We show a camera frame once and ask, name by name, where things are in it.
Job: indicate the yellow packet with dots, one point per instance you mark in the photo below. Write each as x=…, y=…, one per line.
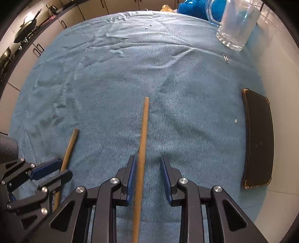
x=168, y=8

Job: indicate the blue towel cloth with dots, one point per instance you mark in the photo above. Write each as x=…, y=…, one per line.
x=186, y=105

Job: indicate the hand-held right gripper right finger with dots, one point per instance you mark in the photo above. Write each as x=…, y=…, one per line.
x=166, y=177

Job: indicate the single wooden chopstick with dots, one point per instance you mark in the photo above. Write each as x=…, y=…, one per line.
x=143, y=144
x=70, y=149

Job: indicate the electric kettle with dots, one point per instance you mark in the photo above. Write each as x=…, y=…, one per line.
x=52, y=9

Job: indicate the blue plastic bag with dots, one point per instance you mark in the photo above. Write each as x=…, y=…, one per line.
x=191, y=8

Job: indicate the black frying pan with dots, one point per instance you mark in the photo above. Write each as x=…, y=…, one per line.
x=5, y=57

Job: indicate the clear glass mug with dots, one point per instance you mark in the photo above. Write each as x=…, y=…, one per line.
x=236, y=25

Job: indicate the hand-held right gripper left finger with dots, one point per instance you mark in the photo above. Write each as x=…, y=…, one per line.
x=132, y=177

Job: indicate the black wok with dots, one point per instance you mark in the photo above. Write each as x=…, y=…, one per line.
x=25, y=28

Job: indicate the phone in dark case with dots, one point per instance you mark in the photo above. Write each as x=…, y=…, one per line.
x=259, y=140

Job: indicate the small metal clip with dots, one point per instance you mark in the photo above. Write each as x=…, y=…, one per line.
x=226, y=58

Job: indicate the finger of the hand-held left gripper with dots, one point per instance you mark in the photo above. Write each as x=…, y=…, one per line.
x=46, y=168
x=58, y=180

